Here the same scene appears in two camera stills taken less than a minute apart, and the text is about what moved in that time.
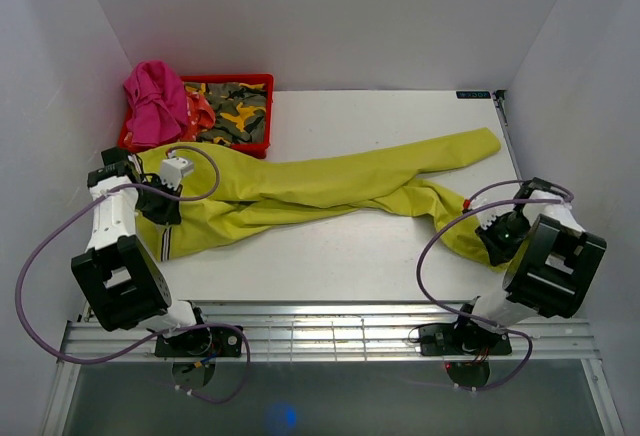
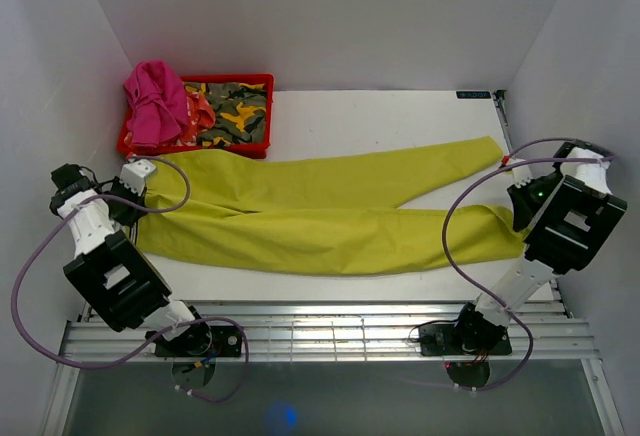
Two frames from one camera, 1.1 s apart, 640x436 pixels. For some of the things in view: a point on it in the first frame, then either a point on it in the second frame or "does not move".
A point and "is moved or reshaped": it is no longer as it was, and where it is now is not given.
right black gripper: (498, 253) to (524, 211)
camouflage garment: (239, 110) does not move
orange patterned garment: (201, 116) does not move
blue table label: (473, 94) does not move
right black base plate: (447, 339) does not move
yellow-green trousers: (229, 190) is moved or reshaped
